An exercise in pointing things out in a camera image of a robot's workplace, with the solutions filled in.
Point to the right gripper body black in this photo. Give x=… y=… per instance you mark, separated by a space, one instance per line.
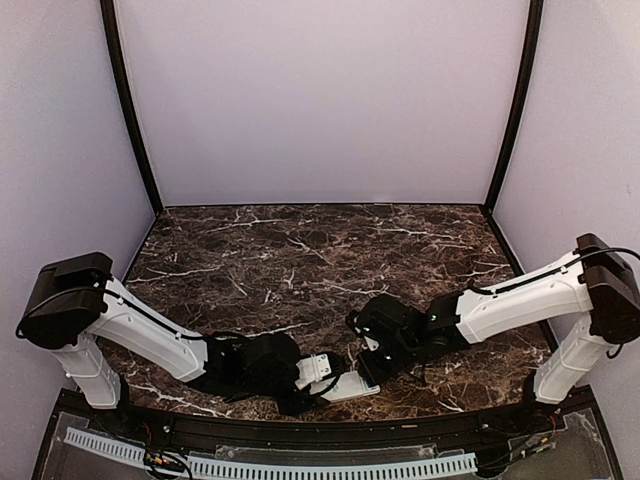
x=402 y=354

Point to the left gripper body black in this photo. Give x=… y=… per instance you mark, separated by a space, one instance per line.
x=289 y=407

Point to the white remote control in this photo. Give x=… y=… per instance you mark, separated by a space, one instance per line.
x=350 y=386

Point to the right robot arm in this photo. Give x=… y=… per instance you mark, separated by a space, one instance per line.
x=593 y=281

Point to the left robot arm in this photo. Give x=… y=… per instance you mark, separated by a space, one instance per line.
x=77 y=300

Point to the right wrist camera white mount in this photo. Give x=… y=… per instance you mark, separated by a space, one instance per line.
x=360 y=324

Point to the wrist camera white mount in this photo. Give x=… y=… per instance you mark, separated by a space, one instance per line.
x=318 y=372
x=360 y=324

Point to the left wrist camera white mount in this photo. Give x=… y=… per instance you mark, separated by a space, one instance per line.
x=318 y=372

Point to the white slotted cable duct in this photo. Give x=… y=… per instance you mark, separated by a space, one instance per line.
x=251 y=463

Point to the black front table rail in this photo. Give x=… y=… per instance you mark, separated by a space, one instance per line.
x=482 y=430

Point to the right black frame post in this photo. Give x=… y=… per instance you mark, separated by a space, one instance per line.
x=526 y=64

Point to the black frame post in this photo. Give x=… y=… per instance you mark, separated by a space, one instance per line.
x=526 y=64
x=128 y=109

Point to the left black frame post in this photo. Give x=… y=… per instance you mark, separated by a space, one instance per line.
x=128 y=109

